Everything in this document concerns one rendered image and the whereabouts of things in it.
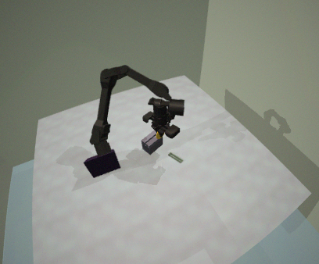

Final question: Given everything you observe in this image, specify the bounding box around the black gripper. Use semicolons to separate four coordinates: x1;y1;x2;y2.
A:
142;111;180;139

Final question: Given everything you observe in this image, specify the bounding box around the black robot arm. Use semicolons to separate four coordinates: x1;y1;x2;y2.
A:
90;65;185;157

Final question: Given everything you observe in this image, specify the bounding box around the green rectangular frame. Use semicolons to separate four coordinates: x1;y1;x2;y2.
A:
168;152;184;162

